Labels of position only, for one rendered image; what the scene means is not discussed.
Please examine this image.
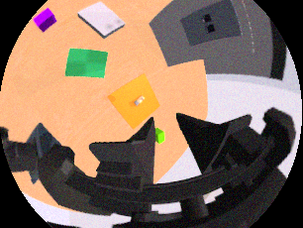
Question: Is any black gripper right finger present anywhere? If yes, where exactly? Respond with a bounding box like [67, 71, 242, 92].
[176, 113, 253, 174]

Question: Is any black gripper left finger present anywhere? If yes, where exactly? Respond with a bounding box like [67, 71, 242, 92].
[88, 117, 155, 184]

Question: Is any small green block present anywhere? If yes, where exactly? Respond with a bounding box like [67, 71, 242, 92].
[155, 127, 164, 143]

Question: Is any green square patch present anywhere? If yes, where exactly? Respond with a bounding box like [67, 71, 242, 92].
[64, 48, 108, 78]

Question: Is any yellow flat square patch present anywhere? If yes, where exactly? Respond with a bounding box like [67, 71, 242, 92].
[108, 74, 159, 129]

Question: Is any small purple block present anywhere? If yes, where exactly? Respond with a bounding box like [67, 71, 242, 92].
[33, 7, 56, 33]

